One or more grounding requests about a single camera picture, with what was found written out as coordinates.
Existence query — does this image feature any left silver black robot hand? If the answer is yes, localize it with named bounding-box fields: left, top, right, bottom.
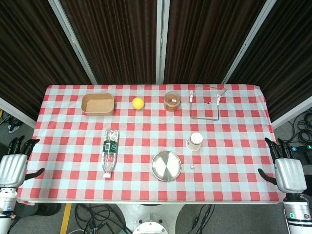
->
left=0, top=136, right=45, bottom=190

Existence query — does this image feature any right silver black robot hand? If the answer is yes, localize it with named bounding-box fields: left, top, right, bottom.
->
left=257, top=137, right=307, bottom=195

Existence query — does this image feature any white paper cup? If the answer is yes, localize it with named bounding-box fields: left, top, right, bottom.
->
left=186, top=132, right=204, bottom=152

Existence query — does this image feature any clear plastic water bottle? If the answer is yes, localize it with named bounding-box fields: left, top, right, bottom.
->
left=101, top=129, right=120, bottom=179

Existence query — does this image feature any brown paper food box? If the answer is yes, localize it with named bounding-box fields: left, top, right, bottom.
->
left=81, top=92, right=115, bottom=117

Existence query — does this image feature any dark brown partition screen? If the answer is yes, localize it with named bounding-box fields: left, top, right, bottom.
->
left=0, top=0, right=98, bottom=129
left=60, top=0, right=163, bottom=85
left=157, top=0, right=266, bottom=85
left=221, top=0, right=312, bottom=129

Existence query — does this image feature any round stainless steel plate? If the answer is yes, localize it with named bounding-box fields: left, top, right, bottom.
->
left=151, top=151, right=182, bottom=182

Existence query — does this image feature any red white checkered tablecloth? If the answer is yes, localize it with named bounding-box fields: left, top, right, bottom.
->
left=17, top=84, right=290, bottom=204

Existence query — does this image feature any clear jar with orange contents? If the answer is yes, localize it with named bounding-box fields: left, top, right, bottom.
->
left=163, top=91, right=182, bottom=112

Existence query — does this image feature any yellow ball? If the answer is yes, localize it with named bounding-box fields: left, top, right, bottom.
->
left=132, top=97, right=145, bottom=111

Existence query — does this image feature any black floor cable bundle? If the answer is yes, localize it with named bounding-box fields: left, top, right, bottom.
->
left=277, top=114, right=312, bottom=147
left=73, top=204, right=132, bottom=234
left=0, top=109, right=22, bottom=134

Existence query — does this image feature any metal wire rack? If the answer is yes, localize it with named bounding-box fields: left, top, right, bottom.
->
left=189, top=84, right=228, bottom=121

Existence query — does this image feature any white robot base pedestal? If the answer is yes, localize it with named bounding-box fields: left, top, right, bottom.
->
left=114, top=203, right=186, bottom=234

